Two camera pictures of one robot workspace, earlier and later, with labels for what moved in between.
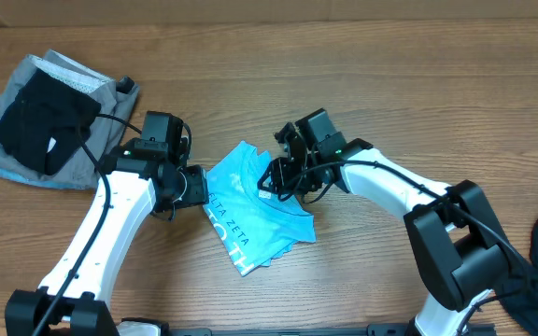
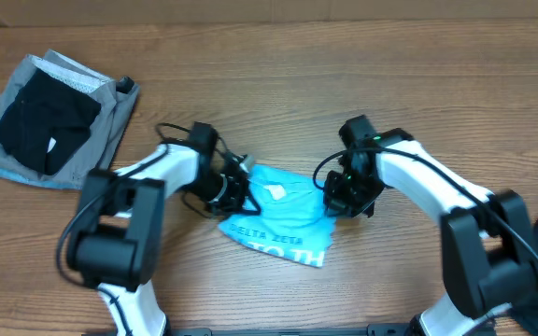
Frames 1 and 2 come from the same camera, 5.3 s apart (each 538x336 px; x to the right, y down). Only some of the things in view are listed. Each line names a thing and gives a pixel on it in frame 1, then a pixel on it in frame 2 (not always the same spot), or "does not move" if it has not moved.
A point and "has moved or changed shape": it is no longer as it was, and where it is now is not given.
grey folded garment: [117, 98] does not move
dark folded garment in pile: [47, 122] does not move
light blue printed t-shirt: [255, 230] has moved or changed shape
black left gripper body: [189, 187] -> [223, 192]
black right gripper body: [289, 173] -> [354, 195]
